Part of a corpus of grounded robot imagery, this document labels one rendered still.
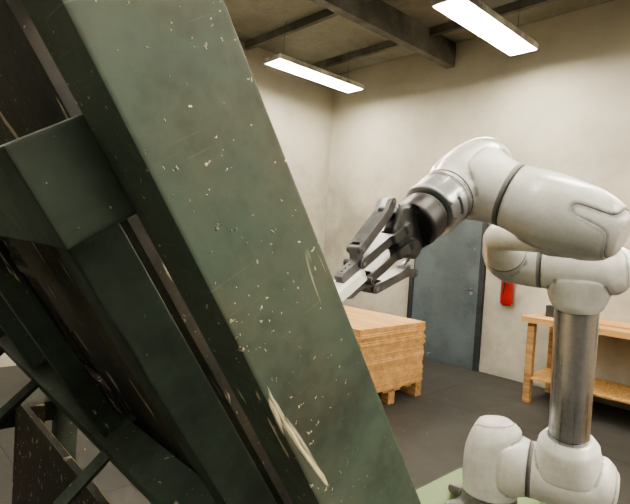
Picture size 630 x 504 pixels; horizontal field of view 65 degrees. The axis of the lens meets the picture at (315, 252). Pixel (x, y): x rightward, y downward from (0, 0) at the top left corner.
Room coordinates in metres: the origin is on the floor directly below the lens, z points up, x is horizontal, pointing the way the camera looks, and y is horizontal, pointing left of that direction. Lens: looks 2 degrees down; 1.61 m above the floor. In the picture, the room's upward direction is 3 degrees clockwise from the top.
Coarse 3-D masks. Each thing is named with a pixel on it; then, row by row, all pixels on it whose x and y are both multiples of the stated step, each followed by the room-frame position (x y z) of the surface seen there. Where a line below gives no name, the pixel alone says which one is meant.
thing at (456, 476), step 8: (456, 472) 1.69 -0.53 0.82; (440, 480) 1.62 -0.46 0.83; (448, 480) 1.63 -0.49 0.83; (456, 480) 1.63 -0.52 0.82; (424, 488) 1.56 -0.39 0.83; (432, 488) 1.56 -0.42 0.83; (440, 488) 1.57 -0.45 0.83; (424, 496) 1.51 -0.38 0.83; (432, 496) 1.51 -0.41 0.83; (440, 496) 1.51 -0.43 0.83; (448, 496) 1.52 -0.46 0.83; (456, 496) 1.52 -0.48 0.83
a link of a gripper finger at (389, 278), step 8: (392, 272) 0.70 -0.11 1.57; (400, 272) 0.69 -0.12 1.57; (408, 272) 0.71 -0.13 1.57; (416, 272) 0.72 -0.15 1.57; (376, 280) 0.68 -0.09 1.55; (384, 280) 0.67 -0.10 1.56; (392, 280) 0.68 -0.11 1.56; (400, 280) 0.69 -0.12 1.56; (376, 288) 0.66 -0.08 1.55; (384, 288) 0.67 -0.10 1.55
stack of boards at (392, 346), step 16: (352, 320) 4.96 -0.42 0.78; (368, 320) 5.02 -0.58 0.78; (384, 320) 5.08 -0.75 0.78; (400, 320) 5.14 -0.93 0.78; (416, 320) 5.20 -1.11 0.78; (368, 336) 4.55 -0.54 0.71; (384, 336) 4.70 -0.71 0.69; (400, 336) 4.91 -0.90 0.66; (416, 336) 5.08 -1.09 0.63; (368, 352) 4.56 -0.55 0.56; (384, 352) 4.75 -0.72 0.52; (400, 352) 4.91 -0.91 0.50; (416, 352) 5.10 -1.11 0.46; (368, 368) 4.58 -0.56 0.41; (384, 368) 4.75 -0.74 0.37; (400, 368) 4.92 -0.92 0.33; (416, 368) 5.10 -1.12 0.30; (384, 384) 4.74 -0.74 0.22; (400, 384) 4.92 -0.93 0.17; (416, 384) 5.12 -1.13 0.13; (384, 400) 4.83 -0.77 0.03
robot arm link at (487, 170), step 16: (464, 144) 0.81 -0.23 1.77; (480, 144) 0.80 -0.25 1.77; (496, 144) 0.80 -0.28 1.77; (448, 160) 0.78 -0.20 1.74; (464, 160) 0.76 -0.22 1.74; (480, 160) 0.76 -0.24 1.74; (496, 160) 0.76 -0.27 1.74; (512, 160) 0.76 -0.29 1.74; (464, 176) 0.75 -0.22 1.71; (480, 176) 0.75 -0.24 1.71; (496, 176) 0.74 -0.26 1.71; (512, 176) 0.73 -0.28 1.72; (480, 192) 0.75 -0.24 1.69; (496, 192) 0.74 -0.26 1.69; (480, 208) 0.76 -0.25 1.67; (496, 208) 0.74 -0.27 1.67; (496, 224) 0.77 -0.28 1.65
